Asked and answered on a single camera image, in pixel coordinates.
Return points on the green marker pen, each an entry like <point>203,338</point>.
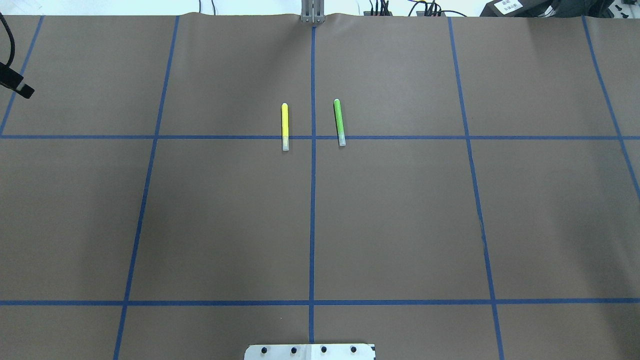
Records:
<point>339,122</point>

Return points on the yellow marker pen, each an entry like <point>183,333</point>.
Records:
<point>285,127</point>

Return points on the black power adapter box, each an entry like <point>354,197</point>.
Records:
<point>515,8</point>

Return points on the aluminium frame post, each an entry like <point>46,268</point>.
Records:
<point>312,12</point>

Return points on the white camera post with base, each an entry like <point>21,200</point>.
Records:
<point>322,351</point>

